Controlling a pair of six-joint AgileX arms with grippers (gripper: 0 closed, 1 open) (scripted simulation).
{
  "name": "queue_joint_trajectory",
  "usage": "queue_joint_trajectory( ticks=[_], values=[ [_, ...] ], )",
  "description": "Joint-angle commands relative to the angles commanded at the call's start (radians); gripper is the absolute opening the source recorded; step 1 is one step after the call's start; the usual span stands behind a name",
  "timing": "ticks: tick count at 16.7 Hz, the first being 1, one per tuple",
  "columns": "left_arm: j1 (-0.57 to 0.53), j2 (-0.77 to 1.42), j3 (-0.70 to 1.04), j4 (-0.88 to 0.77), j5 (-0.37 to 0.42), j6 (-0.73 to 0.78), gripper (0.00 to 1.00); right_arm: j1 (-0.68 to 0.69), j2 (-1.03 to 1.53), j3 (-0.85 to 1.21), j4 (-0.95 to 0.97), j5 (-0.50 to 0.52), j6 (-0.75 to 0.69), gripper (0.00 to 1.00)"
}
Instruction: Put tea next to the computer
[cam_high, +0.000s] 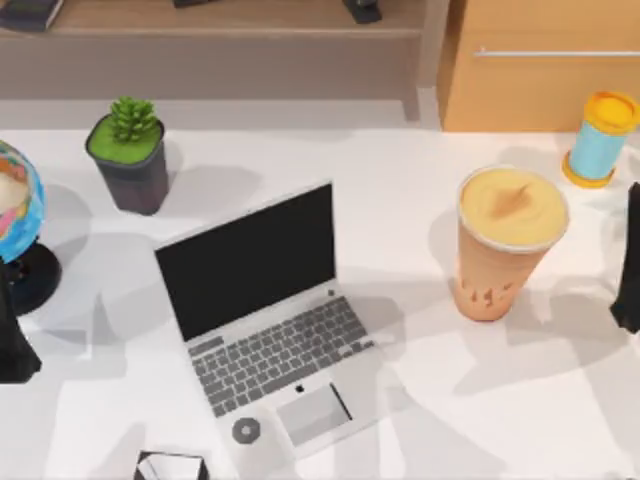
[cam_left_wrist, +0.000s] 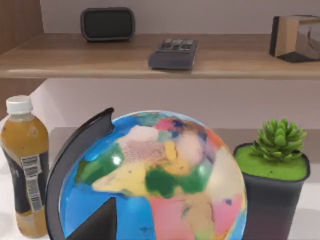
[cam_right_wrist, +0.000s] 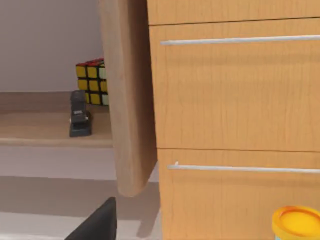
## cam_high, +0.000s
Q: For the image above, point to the dark book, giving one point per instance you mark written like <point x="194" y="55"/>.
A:
<point x="27" y="11"/>

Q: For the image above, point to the open wooden shelf unit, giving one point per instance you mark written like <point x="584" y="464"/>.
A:
<point x="225" y="55"/>

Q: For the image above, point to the black stapler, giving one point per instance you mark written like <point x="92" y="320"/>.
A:
<point x="362" y="10"/>

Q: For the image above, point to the blue cup with yellow lid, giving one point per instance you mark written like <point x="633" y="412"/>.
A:
<point x="597" y="145"/>

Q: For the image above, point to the black open box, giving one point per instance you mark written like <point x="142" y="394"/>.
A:
<point x="172" y="465"/>

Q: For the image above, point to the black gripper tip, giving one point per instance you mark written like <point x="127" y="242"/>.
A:
<point x="12" y="345"/>
<point x="631" y="280"/>

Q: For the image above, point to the green plant in grey pot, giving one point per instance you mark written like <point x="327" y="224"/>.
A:
<point x="132" y="165"/>

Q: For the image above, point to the wooden cabinet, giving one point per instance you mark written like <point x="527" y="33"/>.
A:
<point x="530" y="95"/>

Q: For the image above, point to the colourful globe on black stand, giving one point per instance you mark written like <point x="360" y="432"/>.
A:
<point x="17" y="210"/>

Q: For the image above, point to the small black flat object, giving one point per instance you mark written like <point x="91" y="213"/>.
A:
<point x="192" y="2"/>

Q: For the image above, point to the open silver laptop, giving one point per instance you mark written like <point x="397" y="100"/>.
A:
<point x="280" y="345"/>

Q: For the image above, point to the orange milk tea cup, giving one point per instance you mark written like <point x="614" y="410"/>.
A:
<point x="495" y="260"/>

